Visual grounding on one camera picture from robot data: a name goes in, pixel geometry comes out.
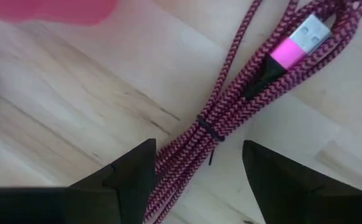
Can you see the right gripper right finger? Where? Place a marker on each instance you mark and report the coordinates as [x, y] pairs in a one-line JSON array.
[[293, 199]]

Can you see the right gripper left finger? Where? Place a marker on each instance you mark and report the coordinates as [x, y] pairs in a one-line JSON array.
[[106, 202]]

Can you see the pink plastic bin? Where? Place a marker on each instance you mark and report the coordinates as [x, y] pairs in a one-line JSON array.
[[43, 9]]

